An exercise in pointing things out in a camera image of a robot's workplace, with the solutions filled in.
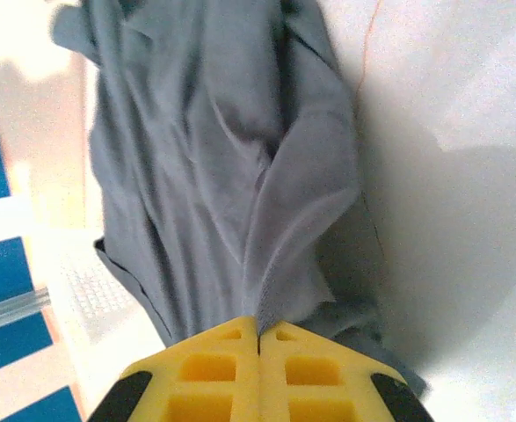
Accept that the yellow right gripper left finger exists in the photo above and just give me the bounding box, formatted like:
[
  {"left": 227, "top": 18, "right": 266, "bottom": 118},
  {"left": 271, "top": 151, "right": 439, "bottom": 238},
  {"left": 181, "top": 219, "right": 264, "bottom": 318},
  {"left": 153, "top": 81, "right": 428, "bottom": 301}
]
[{"left": 84, "top": 315, "right": 259, "bottom": 422}]

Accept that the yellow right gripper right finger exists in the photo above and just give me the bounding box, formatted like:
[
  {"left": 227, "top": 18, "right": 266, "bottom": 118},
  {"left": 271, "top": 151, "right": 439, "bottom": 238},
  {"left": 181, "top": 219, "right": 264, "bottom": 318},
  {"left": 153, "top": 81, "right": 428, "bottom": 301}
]
[{"left": 257, "top": 322, "right": 437, "bottom": 422}]

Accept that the grey t-shirt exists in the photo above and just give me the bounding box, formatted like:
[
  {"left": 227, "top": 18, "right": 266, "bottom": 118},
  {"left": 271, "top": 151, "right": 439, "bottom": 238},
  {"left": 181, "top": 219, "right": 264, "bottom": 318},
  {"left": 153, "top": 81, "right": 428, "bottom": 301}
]
[{"left": 49, "top": 0, "right": 431, "bottom": 399}]

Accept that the white perforated plastic basket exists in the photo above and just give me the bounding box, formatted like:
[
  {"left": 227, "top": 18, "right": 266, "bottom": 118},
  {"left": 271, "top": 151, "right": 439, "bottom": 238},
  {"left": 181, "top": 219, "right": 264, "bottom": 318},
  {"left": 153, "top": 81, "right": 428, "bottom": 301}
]
[{"left": 44, "top": 226, "right": 173, "bottom": 355}]

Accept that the aluminium corner post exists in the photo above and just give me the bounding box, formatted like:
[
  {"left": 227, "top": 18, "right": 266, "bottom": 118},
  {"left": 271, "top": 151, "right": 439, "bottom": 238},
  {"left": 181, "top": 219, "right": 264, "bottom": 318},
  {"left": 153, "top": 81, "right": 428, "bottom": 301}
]
[{"left": 0, "top": 287, "right": 53, "bottom": 338}]

